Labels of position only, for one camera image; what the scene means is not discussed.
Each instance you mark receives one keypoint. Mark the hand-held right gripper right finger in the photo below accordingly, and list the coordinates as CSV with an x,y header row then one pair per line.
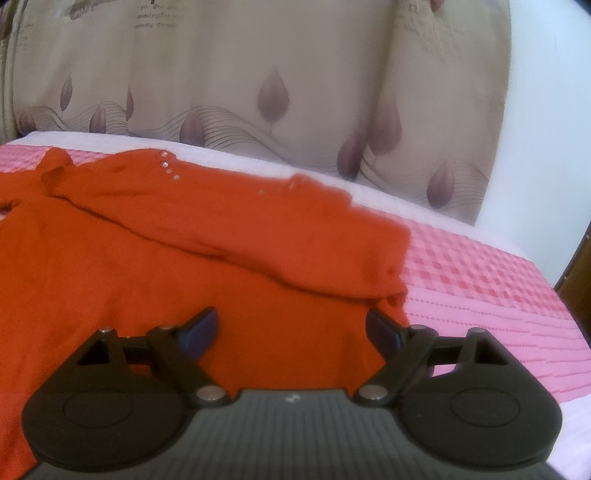
x,y
382,333

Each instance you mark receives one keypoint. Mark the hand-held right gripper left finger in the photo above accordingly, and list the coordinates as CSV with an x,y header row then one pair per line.
x,y
201,330

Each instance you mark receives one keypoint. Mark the orange knit sweater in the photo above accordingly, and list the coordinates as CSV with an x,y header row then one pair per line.
x,y
194,258

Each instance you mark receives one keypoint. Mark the pink checkered blanket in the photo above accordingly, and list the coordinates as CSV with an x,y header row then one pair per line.
x,y
480,295

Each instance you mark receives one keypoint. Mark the beige leaf print curtain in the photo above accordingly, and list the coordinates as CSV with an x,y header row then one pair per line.
x,y
258,74

